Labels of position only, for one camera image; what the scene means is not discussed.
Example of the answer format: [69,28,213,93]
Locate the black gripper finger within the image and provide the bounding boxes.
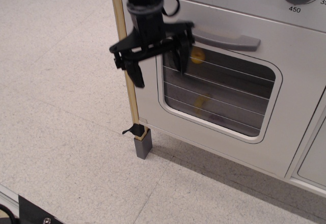
[125,61,145,88]
[172,39,192,73]

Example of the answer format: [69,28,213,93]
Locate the yellow handled toy knife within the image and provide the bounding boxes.
[191,46,206,64]

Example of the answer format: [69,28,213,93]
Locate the grey plastic foot cap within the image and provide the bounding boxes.
[134,129,153,160]

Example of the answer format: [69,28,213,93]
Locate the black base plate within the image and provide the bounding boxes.
[18,195,64,224]

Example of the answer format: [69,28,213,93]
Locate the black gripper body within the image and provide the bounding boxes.
[110,7,194,69]

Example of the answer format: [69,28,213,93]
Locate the black cable loop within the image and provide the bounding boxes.
[0,203,17,224]

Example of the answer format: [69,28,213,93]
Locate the wooden corner post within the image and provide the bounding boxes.
[112,0,139,124]

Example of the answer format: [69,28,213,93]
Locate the purple toy eggplant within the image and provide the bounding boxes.
[208,114,226,125]

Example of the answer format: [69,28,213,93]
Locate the white toy oven cabinet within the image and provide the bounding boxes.
[118,0,326,199]

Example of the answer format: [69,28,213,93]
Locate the grey oven door handle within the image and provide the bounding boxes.
[193,29,261,52]

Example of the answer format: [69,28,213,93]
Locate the white oven door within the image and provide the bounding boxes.
[119,0,326,179]

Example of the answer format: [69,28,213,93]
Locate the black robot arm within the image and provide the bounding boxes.
[110,0,195,88]

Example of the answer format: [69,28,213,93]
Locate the white cabinet door right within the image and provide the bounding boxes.
[286,92,325,197]

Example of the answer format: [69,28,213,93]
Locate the aluminium frame rail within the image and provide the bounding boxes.
[0,184,19,217]

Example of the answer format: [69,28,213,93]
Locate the black tape piece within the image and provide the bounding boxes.
[122,123,145,137]

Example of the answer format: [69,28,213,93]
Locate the yellow toy banana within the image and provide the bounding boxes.
[194,93,211,115]

